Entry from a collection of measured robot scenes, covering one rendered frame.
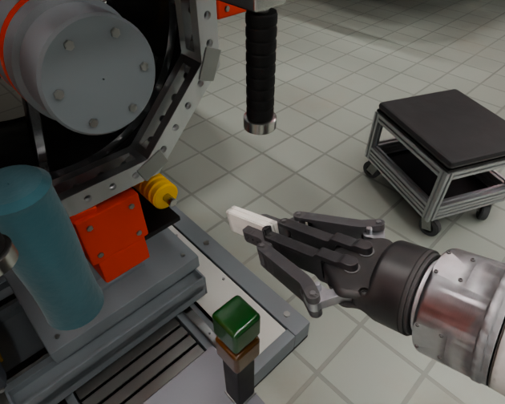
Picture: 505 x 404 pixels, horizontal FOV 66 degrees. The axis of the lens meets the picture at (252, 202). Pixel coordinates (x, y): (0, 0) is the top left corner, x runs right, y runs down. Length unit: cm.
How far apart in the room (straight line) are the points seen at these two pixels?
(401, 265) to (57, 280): 44
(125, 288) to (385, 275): 79
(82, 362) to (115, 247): 34
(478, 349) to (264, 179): 138
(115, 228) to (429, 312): 56
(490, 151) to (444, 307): 111
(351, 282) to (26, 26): 39
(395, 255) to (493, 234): 131
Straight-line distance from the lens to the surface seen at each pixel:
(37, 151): 75
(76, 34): 43
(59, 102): 44
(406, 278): 33
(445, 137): 140
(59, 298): 62
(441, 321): 31
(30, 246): 54
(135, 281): 104
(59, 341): 100
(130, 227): 76
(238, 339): 43
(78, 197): 69
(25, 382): 107
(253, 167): 169
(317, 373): 114
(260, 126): 51
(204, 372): 64
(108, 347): 103
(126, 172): 70
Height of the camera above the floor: 103
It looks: 43 degrees down
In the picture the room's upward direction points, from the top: straight up
